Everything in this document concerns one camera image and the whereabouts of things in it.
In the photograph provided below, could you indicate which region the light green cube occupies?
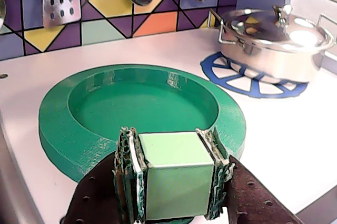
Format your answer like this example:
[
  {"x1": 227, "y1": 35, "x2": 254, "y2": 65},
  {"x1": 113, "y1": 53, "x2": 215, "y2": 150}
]
[{"x1": 138, "y1": 131, "x2": 214, "y2": 224}]

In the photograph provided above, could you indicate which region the shiny steel pot lid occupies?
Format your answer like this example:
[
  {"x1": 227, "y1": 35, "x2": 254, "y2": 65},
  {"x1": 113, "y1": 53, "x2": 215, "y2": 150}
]
[{"x1": 220, "y1": 4, "x2": 336, "y2": 53}]

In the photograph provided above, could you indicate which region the blue burner print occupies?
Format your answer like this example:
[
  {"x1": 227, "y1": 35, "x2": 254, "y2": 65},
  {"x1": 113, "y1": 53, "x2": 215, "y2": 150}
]
[{"x1": 200, "y1": 51, "x2": 309, "y2": 100}]

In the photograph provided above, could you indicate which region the steel ladle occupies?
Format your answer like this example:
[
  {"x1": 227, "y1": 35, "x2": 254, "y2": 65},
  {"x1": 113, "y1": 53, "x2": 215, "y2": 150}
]
[{"x1": 0, "y1": 0, "x2": 6, "y2": 31}]

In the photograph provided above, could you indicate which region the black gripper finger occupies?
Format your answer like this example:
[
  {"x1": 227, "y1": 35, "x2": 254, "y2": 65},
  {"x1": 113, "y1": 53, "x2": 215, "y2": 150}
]
[
  {"x1": 196, "y1": 126, "x2": 305, "y2": 224},
  {"x1": 63, "y1": 126, "x2": 145, "y2": 224}
]

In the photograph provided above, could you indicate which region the round green recipient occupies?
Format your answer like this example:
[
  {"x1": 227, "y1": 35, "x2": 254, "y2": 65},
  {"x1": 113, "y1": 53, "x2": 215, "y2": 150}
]
[{"x1": 38, "y1": 63, "x2": 247, "y2": 184}]

